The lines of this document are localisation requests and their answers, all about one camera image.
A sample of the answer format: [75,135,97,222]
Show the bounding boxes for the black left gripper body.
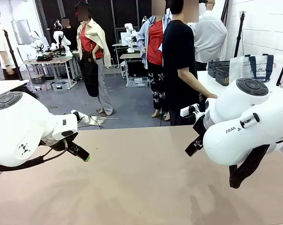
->
[51,131,79,152]

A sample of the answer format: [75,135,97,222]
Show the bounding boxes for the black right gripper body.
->
[192,112,206,142]

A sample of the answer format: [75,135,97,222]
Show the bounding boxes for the grey plastic basket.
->
[215,66,237,87]
[207,60,230,78]

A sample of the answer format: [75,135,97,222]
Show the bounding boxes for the translucent shopping bag navy handles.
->
[229,53,277,83]

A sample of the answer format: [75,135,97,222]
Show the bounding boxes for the person's right forearm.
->
[177,67,212,98]

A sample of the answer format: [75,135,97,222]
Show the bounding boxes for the white side table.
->
[196,69,283,99]

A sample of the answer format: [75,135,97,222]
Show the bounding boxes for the clear plastic storage bin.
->
[126,76,148,88]
[51,81,69,91]

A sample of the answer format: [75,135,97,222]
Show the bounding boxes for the white table with leg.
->
[0,79,31,99]

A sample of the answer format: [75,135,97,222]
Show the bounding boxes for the person in black t-shirt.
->
[163,0,203,127]

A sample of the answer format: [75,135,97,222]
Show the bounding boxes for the wooden top background desk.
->
[23,57,80,90]

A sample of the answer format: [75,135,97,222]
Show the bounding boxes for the person in white shirt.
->
[190,0,228,71]

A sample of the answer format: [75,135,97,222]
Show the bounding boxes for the white computer case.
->
[120,61,128,79]

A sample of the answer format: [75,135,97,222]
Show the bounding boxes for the mannequin with blue shirt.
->
[137,0,174,121]

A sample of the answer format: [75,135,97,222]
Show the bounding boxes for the small wooden top table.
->
[119,53,142,71]

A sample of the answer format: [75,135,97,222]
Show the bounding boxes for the black tripod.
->
[233,10,247,58]
[2,29,23,82]

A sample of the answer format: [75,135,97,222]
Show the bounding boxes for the background person in black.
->
[61,17,78,51]

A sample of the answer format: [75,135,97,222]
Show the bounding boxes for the mannequin with cream jacket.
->
[74,0,114,116]

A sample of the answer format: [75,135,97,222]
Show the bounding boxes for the person in white t-shirt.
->
[0,6,21,81]

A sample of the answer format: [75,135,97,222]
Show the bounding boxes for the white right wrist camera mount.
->
[180,104,206,118]

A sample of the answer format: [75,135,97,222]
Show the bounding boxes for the metal mannequin base plate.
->
[88,115,120,126]

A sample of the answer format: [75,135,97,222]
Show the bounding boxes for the black left arm cable bundle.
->
[0,138,69,172]

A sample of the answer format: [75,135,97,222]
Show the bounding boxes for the grey wall board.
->
[11,20,31,45]

